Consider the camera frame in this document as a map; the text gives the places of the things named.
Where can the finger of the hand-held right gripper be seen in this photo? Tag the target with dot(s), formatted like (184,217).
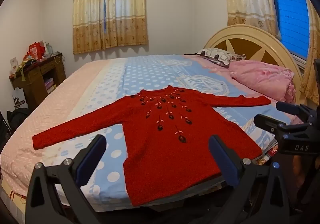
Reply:
(290,108)
(267,124)

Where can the red knitted sweater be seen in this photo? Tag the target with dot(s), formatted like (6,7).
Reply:
(170,154)

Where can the red gift bag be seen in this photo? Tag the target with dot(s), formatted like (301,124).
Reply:
(36,51)

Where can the pink quilt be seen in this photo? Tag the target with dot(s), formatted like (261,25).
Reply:
(262,76)

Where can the bed with dotted sheet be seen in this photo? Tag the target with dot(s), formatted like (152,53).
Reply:
(150,73)

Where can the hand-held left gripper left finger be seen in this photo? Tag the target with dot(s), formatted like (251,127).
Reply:
(91,161)

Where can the white paper bag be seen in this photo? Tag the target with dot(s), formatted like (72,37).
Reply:
(20,97)

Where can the pale gift bag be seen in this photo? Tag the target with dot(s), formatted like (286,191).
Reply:
(49,48)

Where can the stack of books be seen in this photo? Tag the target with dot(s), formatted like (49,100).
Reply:
(50,85)

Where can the wide yellow window curtain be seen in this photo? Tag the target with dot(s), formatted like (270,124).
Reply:
(110,13)

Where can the black bag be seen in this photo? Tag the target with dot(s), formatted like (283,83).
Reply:
(18,117)

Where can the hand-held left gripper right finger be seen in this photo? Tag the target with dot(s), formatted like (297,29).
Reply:
(223,161)

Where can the pink dotted bed sheet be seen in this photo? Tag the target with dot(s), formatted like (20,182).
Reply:
(50,111)

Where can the blue window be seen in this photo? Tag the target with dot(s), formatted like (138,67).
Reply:
(290,18)

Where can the cream wooden headboard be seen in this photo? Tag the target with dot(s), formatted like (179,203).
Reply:
(250,43)

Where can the white printed card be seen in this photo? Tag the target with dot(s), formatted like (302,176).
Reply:
(14,65)

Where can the dark wooden dresser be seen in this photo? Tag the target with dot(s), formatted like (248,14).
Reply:
(32,81)

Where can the patterned pillow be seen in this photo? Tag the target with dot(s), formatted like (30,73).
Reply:
(217,55)

